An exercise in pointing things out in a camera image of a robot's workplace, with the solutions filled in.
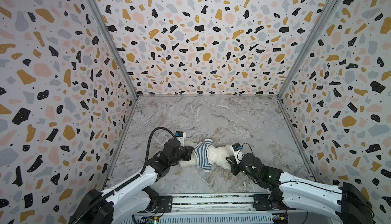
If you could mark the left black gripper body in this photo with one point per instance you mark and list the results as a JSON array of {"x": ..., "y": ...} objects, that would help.
[{"x": 185, "y": 154}]

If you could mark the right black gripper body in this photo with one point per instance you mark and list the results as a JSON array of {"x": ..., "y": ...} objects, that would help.
[{"x": 233, "y": 161}]

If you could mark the white fluffy teddy bear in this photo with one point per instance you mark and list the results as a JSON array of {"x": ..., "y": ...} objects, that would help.
[{"x": 217, "y": 156}]

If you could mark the blue white striped knit sweater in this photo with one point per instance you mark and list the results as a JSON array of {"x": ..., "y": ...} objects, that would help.
[{"x": 201, "y": 154}]

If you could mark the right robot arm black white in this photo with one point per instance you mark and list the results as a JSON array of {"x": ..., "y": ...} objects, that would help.
[{"x": 344, "y": 204}]

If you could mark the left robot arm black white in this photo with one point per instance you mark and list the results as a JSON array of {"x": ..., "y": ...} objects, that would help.
[{"x": 134, "y": 194}]

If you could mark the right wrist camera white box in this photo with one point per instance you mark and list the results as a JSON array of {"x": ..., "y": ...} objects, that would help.
[{"x": 237, "y": 152}]

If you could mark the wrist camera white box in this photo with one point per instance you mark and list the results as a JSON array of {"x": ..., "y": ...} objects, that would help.
[
  {"x": 237, "y": 152},
  {"x": 180, "y": 136}
]

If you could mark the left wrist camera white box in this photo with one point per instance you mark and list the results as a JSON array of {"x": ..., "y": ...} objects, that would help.
[{"x": 180, "y": 136}]

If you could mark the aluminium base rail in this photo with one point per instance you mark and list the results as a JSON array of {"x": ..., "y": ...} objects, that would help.
[{"x": 219, "y": 208}]

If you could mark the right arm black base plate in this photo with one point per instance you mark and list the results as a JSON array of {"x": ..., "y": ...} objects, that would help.
[{"x": 262, "y": 202}]

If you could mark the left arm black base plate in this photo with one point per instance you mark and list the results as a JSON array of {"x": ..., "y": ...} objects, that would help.
[{"x": 160, "y": 204}]

